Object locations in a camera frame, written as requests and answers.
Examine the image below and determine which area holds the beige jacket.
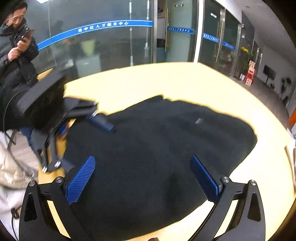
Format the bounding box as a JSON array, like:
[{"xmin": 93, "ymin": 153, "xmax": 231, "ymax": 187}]
[{"xmin": 286, "ymin": 139, "xmax": 296, "ymax": 176}]

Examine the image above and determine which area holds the stack of red boxes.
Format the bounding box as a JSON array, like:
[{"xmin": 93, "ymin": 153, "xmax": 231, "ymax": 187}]
[{"xmin": 245, "ymin": 60, "xmax": 256, "ymax": 87}]

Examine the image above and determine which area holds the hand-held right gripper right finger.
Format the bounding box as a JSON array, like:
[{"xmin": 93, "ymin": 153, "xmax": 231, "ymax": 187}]
[{"xmin": 190, "ymin": 155, "xmax": 266, "ymax": 241}]

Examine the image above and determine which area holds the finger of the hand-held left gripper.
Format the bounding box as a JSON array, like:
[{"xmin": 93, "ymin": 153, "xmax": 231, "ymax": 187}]
[
  {"xmin": 63, "ymin": 97, "xmax": 115, "ymax": 133},
  {"xmin": 31, "ymin": 125, "xmax": 70, "ymax": 173}
]

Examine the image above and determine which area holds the glass partition with blue stripe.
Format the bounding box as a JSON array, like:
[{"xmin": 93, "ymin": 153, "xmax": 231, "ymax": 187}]
[{"xmin": 23, "ymin": 0, "xmax": 155, "ymax": 80}]

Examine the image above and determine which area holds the glass door with blue stripe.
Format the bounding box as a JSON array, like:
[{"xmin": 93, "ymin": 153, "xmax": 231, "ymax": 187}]
[
  {"xmin": 198, "ymin": 0, "xmax": 241, "ymax": 77},
  {"xmin": 154, "ymin": 0, "xmax": 200, "ymax": 63}
]

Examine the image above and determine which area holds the tall potted palm plant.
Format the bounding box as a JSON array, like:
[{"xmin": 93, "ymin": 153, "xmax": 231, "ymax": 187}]
[{"xmin": 280, "ymin": 76, "xmax": 292, "ymax": 98}]

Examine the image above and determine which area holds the black cable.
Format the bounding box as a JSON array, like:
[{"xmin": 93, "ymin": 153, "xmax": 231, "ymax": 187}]
[{"xmin": 10, "ymin": 207, "xmax": 21, "ymax": 240}]

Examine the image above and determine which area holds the black television screen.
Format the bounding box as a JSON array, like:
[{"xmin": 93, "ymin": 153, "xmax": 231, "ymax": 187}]
[{"xmin": 264, "ymin": 65, "xmax": 277, "ymax": 80}]

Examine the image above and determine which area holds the black fleece zip jacket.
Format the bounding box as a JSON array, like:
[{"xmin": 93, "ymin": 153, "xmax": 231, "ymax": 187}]
[{"xmin": 59, "ymin": 95, "xmax": 258, "ymax": 241}]

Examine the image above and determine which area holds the potted sunflower plant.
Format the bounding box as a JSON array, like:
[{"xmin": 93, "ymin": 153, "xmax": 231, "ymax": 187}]
[{"xmin": 240, "ymin": 46, "xmax": 255, "ymax": 79}]

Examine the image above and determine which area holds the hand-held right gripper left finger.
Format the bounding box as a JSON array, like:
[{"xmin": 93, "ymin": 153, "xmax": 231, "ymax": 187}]
[{"xmin": 18, "ymin": 155, "xmax": 96, "ymax": 241}]

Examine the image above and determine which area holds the person's white jacket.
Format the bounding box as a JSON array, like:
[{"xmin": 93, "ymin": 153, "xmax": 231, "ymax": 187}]
[{"xmin": 0, "ymin": 185, "xmax": 25, "ymax": 241}]

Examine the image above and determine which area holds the steel door handle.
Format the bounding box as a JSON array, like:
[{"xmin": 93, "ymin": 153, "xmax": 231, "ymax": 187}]
[
  {"xmin": 216, "ymin": 22, "xmax": 224, "ymax": 62},
  {"xmin": 164, "ymin": 8, "xmax": 171, "ymax": 52}
]

